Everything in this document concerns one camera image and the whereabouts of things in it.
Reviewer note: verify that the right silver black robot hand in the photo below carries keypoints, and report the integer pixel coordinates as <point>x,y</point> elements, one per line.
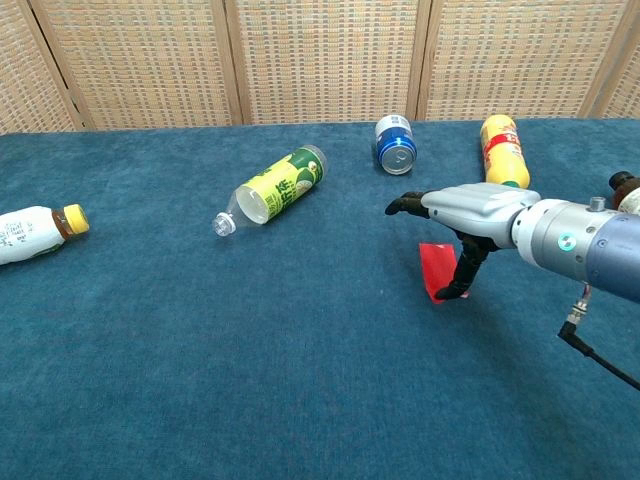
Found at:
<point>475,210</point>

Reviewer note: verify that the yellow juice bottle green cap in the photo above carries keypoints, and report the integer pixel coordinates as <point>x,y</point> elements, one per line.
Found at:
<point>502,152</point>

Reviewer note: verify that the blue aluminium drink can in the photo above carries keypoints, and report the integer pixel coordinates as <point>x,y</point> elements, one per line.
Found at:
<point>396,145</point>

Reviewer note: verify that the woven folding screen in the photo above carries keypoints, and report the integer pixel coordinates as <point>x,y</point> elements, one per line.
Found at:
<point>320,60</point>

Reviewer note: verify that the white label yellow cap bottle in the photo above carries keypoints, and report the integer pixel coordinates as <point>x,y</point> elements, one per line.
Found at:
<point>30,231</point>

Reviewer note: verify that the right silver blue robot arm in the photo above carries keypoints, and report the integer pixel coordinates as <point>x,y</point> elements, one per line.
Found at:
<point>580,247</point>

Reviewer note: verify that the blue table cloth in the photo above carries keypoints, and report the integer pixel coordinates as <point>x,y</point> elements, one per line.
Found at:
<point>250,350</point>

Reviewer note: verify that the red rectangular marker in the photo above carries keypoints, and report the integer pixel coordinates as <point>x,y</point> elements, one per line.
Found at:
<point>439,267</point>

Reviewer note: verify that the brown bottle black cap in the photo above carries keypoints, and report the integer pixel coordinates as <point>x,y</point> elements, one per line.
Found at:
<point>625,190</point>

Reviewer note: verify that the empty green label plastic bottle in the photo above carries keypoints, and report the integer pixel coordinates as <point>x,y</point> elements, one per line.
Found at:
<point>280,186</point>

